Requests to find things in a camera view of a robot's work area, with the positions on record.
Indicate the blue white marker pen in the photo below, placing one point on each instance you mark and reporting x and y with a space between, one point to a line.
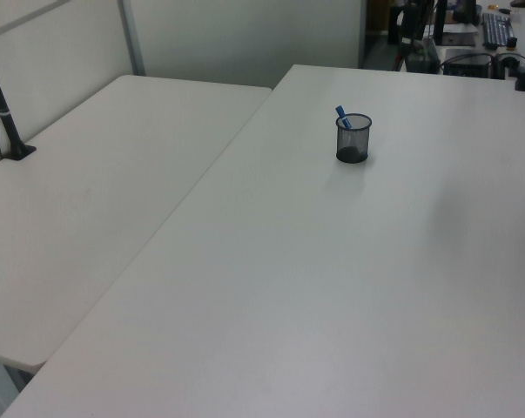
344 119

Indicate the black mesh pen cup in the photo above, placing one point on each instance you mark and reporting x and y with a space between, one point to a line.
352 143

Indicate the white adjacent table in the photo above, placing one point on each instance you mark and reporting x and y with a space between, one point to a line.
92 183

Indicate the black tripod pole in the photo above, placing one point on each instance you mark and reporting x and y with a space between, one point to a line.
409 22

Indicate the black computer box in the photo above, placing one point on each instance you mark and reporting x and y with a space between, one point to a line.
467 63

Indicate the black monitor stand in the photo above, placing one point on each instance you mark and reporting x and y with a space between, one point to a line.
439 22

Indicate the dark computer keyboard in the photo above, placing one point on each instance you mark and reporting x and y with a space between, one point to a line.
497 30

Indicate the grey partition post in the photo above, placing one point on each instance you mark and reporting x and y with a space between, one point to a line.
132 39

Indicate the black camera pole with foot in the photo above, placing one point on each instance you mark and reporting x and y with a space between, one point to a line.
7 126

